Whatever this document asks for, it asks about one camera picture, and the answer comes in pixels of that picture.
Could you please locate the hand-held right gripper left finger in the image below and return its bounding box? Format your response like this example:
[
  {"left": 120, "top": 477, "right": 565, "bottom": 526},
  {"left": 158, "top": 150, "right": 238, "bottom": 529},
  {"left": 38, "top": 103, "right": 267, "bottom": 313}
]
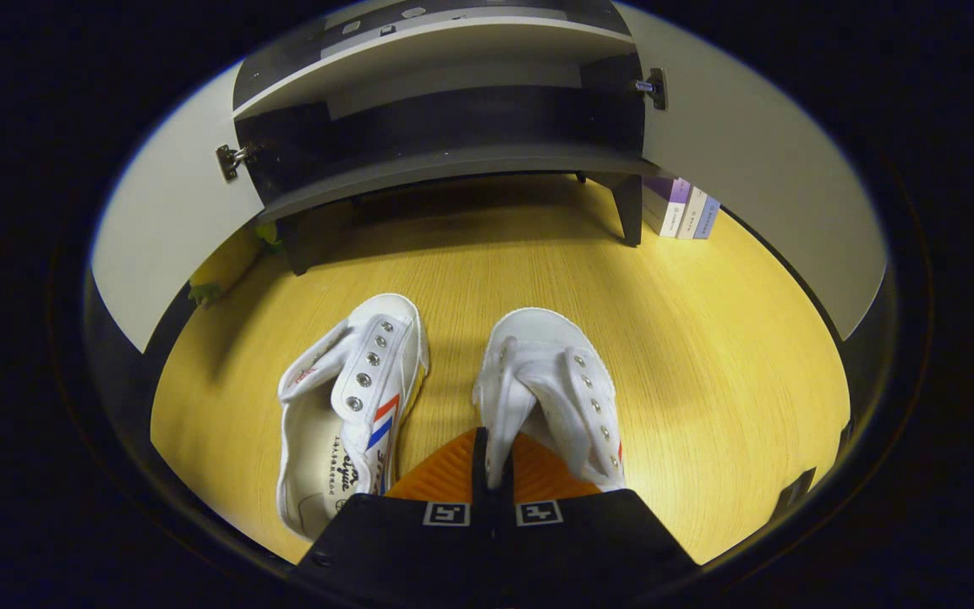
[{"left": 288, "top": 427, "right": 495, "bottom": 595}]

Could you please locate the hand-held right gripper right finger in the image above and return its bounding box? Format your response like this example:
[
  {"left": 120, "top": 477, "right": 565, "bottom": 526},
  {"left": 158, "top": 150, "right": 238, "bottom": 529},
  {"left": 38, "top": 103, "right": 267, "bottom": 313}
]
[{"left": 492, "top": 435, "right": 701, "bottom": 595}]

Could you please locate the white canvas shoe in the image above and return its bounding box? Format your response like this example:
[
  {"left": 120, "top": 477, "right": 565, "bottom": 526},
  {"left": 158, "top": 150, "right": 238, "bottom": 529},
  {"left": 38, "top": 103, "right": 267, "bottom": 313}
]
[
  {"left": 276, "top": 293, "right": 431, "bottom": 543},
  {"left": 471, "top": 307, "right": 628, "bottom": 493}
]

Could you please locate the white shoe cabinet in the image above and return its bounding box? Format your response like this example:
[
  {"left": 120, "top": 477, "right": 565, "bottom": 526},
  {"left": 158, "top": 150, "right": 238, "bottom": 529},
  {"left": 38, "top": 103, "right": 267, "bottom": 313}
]
[{"left": 232, "top": 0, "right": 667, "bottom": 277}]

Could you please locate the white shoe cabinet door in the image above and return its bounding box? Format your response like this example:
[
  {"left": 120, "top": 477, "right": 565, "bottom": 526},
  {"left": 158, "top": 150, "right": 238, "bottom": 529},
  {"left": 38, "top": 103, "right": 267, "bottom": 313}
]
[
  {"left": 612, "top": 0, "right": 889, "bottom": 342},
  {"left": 90, "top": 61, "right": 267, "bottom": 355}
]

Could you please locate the black backdrop cloth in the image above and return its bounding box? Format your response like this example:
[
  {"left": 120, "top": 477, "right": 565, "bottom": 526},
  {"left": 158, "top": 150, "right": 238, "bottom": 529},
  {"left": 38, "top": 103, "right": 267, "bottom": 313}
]
[
  {"left": 825, "top": 269, "right": 892, "bottom": 432},
  {"left": 84, "top": 271, "right": 200, "bottom": 483}
]

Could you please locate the yellow plush toy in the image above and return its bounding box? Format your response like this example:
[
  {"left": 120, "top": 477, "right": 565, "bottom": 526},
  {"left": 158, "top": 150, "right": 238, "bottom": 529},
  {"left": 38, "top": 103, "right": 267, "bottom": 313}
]
[{"left": 189, "top": 221, "right": 282, "bottom": 308}]

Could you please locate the white book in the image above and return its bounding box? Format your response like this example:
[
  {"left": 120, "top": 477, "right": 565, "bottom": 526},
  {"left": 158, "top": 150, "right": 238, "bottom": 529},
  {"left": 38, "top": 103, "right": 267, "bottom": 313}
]
[{"left": 677, "top": 187, "right": 709, "bottom": 241}]

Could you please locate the purple book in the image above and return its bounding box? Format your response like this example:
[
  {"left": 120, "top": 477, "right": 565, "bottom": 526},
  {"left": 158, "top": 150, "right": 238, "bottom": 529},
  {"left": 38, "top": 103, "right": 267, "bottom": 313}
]
[{"left": 642, "top": 175, "right": 692, "bottom": 239}]

